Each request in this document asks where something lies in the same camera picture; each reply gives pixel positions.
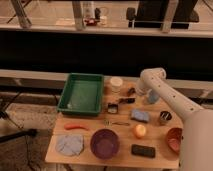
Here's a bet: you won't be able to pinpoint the black handled brush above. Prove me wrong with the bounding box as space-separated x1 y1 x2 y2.
107 98 135 114

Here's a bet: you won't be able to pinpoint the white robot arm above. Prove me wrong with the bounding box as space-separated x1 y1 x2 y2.
137 68 213 171

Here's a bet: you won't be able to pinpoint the purple bowl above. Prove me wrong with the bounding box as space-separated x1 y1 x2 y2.
90 129 120 160

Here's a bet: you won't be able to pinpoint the red bowl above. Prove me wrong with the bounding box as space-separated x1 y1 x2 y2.
165 127 182 154

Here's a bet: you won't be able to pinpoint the white plastic cup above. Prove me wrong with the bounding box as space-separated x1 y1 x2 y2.
110 76 123 92

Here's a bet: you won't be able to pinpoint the green plastic tray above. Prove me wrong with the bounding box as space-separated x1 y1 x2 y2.
57 73 104 117

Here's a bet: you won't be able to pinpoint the dark red dried chilies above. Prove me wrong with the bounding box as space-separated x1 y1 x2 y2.
127 87 136 97

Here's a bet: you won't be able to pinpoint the blue sponge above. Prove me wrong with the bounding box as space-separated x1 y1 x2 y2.
131 109 150 123

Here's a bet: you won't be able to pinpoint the wooden board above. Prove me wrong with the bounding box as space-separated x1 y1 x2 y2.
44 79 184 170

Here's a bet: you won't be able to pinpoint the yellow apple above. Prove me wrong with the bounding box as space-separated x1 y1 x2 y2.
133 124 146 139

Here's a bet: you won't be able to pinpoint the orange carrot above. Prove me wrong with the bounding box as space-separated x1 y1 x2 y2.
64 124 89 131

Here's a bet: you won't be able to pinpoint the small metal cup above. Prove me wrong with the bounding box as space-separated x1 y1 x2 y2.
159 111 172 125

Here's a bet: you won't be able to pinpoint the blue folded cloth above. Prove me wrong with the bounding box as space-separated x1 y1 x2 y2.
55 134 84 156

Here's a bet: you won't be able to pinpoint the black rectangular block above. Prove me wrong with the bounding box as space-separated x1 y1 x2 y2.
131 144 155 158

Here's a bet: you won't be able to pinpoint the black tripod stand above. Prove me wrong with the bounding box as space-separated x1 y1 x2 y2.
0 93 38 143

